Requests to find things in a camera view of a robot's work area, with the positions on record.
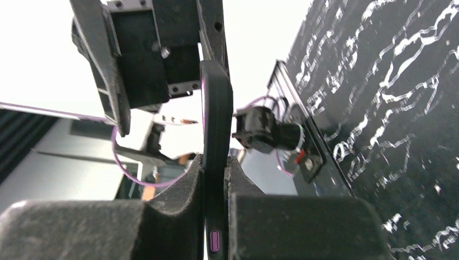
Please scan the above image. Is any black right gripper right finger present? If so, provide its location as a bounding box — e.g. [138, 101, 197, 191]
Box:
[225, 158, 391, 259]

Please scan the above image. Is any black front base bar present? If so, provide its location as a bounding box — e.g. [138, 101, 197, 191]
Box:
[284, 104, 353, 197]

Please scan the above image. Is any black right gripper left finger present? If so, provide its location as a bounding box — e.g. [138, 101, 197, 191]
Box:
[1, 155, 204, 259]

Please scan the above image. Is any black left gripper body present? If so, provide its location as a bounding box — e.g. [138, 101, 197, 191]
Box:
[106, 1, 201, 108]

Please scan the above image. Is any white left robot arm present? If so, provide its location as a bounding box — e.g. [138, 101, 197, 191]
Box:
[70, 1, 233, 168]

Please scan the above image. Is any aluminium frame rail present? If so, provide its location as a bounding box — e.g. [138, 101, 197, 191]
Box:
[267, 60, 300, 104]

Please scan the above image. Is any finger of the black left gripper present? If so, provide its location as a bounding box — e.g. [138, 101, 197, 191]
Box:
[70, 1, 130, 137]
[196, 0, 230, 76]

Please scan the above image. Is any black phone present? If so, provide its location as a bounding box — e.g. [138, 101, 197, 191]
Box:
[200, 60, 233, 259]

